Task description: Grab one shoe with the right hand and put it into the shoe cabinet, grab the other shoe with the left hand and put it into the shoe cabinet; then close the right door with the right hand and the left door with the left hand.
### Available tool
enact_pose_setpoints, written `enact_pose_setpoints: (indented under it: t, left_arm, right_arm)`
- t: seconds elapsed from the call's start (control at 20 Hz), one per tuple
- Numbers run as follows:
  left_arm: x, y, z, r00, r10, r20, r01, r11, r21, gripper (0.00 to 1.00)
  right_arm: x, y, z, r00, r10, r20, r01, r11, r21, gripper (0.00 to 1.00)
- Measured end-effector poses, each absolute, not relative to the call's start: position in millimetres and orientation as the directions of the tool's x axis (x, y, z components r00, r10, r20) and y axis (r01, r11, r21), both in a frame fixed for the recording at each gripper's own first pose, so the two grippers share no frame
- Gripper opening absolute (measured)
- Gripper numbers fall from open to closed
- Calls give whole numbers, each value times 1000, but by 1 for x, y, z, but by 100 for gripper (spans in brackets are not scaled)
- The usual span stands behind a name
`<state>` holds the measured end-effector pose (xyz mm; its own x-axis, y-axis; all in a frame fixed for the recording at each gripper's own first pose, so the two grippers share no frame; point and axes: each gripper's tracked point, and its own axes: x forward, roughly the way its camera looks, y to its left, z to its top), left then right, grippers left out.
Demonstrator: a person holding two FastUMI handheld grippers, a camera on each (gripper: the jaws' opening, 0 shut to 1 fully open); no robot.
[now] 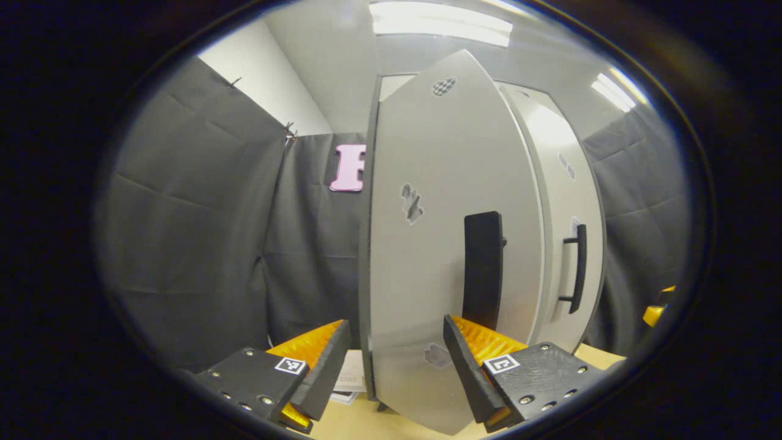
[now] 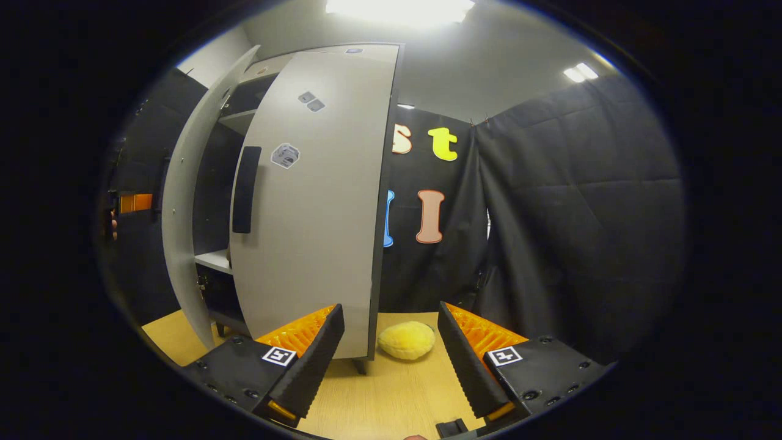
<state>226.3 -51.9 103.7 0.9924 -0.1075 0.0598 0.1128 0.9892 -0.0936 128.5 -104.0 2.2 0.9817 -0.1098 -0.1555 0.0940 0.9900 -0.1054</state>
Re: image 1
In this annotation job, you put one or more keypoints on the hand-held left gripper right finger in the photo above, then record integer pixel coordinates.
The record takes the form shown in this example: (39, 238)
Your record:
(467, 373)

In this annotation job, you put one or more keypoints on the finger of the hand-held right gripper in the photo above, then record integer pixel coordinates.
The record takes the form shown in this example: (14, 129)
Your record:
(667, 293)
(654, 315)

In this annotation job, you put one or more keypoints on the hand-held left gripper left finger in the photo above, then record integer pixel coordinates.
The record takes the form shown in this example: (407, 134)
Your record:
(324, 373)

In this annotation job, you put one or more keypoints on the white cabinet door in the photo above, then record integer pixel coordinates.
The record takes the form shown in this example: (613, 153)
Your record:
(440, 275)
(559, 183)

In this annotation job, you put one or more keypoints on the white and grey shoe cabinet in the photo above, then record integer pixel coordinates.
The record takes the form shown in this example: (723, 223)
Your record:
(365, 244)

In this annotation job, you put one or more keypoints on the white printed box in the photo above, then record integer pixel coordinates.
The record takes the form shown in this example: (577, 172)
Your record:
(351, 376)

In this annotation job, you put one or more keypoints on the black backdrop cloth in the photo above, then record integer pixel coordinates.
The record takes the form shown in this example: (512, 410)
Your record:
(201, 232)

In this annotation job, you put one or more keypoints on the small ceiling light panel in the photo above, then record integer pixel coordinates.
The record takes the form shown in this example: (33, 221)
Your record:
(617, 88)

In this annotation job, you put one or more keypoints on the large ceiling light panel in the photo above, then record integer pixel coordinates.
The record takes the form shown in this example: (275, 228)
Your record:
(440, 21)

